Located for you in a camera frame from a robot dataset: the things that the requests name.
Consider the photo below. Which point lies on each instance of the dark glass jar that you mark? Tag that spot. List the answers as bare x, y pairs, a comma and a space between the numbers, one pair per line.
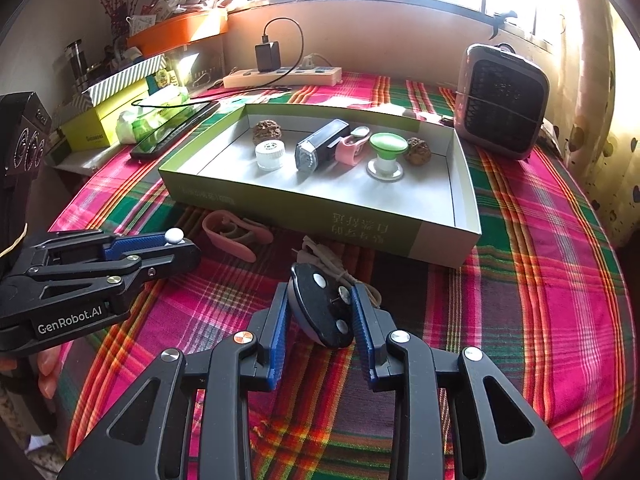
77, 62

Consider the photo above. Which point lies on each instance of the plaid tablecloth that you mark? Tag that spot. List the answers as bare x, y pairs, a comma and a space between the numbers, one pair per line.
525, 260

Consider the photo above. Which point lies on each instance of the black smartphone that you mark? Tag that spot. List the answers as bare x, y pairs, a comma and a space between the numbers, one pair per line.
172, 127

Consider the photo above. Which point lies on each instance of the brown walnut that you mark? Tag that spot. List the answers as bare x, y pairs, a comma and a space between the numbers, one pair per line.
417, 151
266, 131

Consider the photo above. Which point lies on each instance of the green yellow packet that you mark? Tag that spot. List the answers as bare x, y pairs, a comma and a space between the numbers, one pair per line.
165, 78

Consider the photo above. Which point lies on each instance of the person's left hand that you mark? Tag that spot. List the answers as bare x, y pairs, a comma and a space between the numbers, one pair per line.
49, 362

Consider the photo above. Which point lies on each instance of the green and white cardboard box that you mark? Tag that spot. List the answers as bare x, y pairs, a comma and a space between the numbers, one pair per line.
300, 195

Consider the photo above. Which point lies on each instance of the pink clip with grey top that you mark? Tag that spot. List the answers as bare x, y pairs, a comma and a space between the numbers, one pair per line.
349, 151

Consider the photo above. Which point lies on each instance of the green tissue pack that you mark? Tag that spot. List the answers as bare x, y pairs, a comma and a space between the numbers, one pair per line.
145, 117

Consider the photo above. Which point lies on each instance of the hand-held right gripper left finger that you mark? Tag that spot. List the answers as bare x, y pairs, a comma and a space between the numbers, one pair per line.
277, 340

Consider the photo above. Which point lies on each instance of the white power strip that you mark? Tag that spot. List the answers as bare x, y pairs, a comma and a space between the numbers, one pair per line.
285, 79

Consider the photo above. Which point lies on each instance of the black bike light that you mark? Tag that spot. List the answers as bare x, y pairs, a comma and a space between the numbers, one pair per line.
320, 147

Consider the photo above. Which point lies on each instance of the small grey fan heater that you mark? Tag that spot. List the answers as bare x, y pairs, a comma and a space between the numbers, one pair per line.
500, 100

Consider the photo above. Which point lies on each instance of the cream heart print curtain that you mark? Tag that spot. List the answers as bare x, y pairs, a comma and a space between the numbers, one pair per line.
595, 85

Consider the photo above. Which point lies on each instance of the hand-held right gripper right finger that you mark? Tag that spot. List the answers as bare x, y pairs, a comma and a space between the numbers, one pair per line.
364, 335

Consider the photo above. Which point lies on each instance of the orange tray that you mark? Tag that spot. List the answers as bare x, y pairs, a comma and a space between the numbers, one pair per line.
175, 31

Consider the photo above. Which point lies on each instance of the green white striped box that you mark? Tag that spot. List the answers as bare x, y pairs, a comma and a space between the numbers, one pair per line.
125, 76

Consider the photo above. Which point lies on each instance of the yellow green cardboard box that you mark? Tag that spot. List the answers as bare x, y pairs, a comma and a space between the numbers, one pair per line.
95, 122

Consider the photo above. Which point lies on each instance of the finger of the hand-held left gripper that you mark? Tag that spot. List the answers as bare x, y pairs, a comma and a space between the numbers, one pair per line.
170, 260
135, 246

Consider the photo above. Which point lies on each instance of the small white round jar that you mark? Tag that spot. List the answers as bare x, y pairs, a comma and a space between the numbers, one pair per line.
270, 155

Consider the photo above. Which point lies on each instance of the small white ball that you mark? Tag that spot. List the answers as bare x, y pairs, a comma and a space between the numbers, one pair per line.
174, 235

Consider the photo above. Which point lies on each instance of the black power adapter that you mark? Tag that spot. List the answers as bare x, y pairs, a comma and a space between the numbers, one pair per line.
267, 56

